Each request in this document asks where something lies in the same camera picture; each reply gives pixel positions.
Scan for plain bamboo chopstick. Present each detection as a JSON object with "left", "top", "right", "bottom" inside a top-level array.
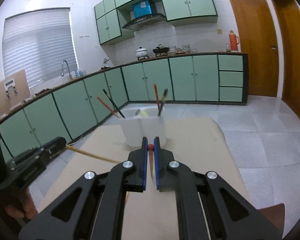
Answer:
[{"left": 65, "top": 145, "right": 119, "bottom": 164}]

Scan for red patterned bamboo chopstick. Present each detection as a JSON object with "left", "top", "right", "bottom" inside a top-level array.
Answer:
[
  {"left": 96, "top": 96, "right": 119, "bottom": 118},
  {"left": 148, "top": 144, "right": 154, "bottom": 179},
  {"left": 153, "top": 83, "right": 160, "bottom": 116}
]

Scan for long black chopstick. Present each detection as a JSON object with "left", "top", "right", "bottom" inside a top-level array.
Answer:
[{"left": 158, "top": 88, "right": 168, "bottom": 116}]

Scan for green lower kitchen cabinets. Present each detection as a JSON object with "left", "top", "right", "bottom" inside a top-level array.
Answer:
[{"left": 0, "top": 53, "right": 249, "bottom": 159}]

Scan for green kitchen cabinets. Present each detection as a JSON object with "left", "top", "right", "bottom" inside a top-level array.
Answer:
[
  {"left": 94, "top": 0, "right": 218, "bottom": 45},
  {"left": 0, "top": 53, "right": 249, "bottom": 159}
]

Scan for green upper kitchen cabinets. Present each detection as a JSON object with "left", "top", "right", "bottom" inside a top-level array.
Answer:
[{"left": 94, "top": 0, "right": 218, "bottom": 45}]

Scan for left human hand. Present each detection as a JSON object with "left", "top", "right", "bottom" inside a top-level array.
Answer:
[{"left": 4, "top": 188, "right": 38, "bottom": 219}]

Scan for wooden cutting board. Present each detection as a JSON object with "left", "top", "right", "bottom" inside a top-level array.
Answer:
[{"left": 0, "top": 69, "right": 31, "bottom": 115}]

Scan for brown chair back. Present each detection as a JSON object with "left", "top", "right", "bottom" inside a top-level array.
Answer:
[{"left": 258, "top": 203, "right": 285, "bottom": 237}]

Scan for chrome sink faucet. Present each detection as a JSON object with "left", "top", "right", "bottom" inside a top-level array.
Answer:
[{"left": 61, "top": 60, "right": 73, "bottom": 81}]

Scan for white left utensil holder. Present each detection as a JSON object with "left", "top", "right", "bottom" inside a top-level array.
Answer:
[{"left": 119, "top": 117, "right": 143, "bottom": 147}]

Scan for white utensil holder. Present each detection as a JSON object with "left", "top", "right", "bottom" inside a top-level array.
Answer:
[
  {"left": 119, "top": 117, "right": 143, "bottom": 147},
  {"left": 140, "top": 106, "right": 166, "bottom": 146}
]

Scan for white right utensil holder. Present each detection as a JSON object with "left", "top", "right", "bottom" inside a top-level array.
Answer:
[{"left": 140, "top": 106, "right": 166, "bottom": 146}]

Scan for white window blinds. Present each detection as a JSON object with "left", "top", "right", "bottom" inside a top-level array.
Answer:
[{"left": 2, "top": 8, "right": 78, "bottom": 87}]

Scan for white cooking pot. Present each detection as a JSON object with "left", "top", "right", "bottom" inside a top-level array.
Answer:
[{"left": 135, "top": 47, "right": 149, "bottom": 61}]

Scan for black wok with lid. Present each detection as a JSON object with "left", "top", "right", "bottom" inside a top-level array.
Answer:
[{"left": 153, "top": 44, "right": 170, "bottom": 57}]

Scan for black range hood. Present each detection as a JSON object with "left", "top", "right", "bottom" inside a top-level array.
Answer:
[{"left": 122, "top": 14, "right": 167, "bottom": 31}]

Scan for blue box above hood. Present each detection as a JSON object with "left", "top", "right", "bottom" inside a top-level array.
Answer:
[{"left": 133, "top": 0, "right": 155, "bottom": 18}]

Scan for orange thermos flask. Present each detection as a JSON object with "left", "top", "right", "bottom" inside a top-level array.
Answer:
[{"left": 229, "top": 30, "right": 239, "bottom": 51}]

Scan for brown wooden door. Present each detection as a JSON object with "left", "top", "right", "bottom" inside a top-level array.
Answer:
[
  {"left": 230, "top": 0, "right": 279, "bottom": 97},
  {"left": 271, "top": 0, "right": 300, "bottom": 119}
]

